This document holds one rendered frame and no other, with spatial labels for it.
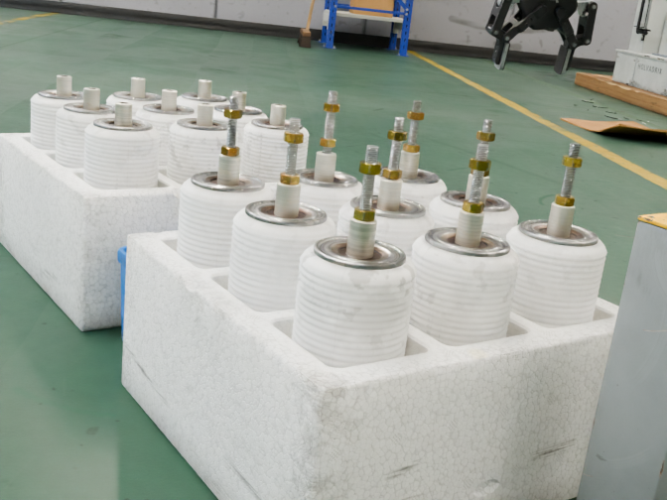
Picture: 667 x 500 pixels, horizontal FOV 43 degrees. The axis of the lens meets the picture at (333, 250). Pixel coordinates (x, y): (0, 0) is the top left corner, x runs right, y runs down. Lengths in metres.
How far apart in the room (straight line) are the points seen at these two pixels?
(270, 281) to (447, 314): 0.16
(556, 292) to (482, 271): 0.11
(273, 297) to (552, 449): 0.30
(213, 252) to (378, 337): 0.25
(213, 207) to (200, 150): 0.33
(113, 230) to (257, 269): 0.38
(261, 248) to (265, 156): 0.49
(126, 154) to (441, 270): 0.52
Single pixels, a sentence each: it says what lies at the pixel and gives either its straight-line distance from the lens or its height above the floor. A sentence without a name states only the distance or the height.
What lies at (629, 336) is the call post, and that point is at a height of 0.22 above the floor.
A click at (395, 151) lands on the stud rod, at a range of 0.84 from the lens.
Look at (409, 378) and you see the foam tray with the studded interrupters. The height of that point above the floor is 0.17.
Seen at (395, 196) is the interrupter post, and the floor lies 0.27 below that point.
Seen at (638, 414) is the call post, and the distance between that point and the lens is 0.73.
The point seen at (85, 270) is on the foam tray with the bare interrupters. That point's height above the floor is 0.08.
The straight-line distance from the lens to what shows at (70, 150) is 1.25.
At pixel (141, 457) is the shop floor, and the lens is 0.88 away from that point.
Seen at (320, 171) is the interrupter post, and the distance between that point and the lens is 0.94.
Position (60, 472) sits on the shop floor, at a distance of 0.86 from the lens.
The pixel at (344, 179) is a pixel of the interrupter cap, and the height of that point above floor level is 0.25.
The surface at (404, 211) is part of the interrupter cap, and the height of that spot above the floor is 0.25.
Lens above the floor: 0.46
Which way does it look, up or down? 17 degrees down
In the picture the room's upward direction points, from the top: 7 degrees clockwise
